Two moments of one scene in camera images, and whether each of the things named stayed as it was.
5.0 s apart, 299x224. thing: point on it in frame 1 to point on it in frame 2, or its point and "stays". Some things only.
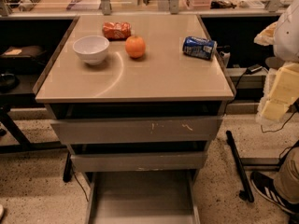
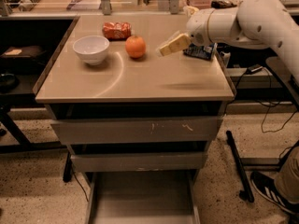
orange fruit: x=135 y=46 stays
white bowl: x=92 y=49 stays
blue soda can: x=200 y=48 stays
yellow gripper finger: x=266 y=35 to x=192 y=9
